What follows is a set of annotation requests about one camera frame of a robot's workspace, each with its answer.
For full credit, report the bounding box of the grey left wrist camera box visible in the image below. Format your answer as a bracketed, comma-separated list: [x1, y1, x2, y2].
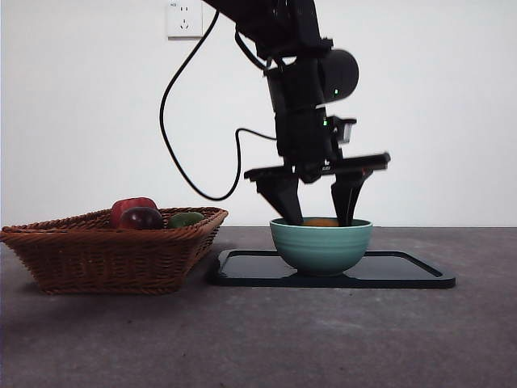
[330, 116, 357, 146]

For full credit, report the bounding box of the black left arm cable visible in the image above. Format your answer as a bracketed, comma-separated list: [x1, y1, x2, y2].
[159, 7, 280, 201]

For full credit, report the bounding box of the green mango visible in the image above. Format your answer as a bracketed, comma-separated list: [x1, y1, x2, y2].
[166, 212, 207, 230]

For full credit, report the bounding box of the brown wicker basket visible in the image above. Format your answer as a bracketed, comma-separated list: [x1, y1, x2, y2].
[0, 206, 230, 296]

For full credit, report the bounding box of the teal ribbed bowl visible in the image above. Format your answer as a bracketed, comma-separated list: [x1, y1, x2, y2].
[269, 217, 374, 278]

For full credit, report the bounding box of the white wall socket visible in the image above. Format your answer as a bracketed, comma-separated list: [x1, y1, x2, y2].
[167, 1, 204, 40]

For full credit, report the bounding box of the red apple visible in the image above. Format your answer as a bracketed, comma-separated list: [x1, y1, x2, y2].
[110, 196, 159, 228]

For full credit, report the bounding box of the dark purple plum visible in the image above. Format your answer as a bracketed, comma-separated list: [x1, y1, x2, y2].
[120, 206, 166, 230]

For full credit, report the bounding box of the dark rectangular tray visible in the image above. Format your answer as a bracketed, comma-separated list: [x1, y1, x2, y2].
[206, 249, 457, 289]

